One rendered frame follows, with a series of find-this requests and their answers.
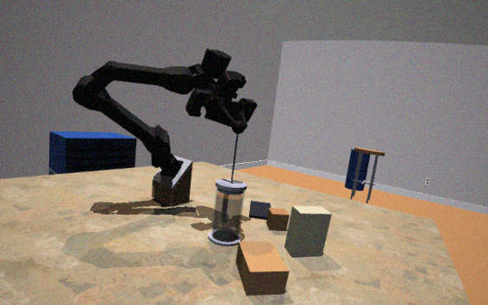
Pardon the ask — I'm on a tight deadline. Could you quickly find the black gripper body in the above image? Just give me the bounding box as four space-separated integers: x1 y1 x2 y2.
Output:
186 83 257 122

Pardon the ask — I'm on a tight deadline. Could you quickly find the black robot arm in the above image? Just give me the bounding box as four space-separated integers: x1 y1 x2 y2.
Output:
72 48 247 177

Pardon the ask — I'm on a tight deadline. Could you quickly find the glass french press with black knob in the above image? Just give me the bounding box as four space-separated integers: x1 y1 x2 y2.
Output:
208 120 247 246

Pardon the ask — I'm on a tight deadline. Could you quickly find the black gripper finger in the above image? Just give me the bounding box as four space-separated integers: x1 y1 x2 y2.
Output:
231 102 247 129
205 96 236 128

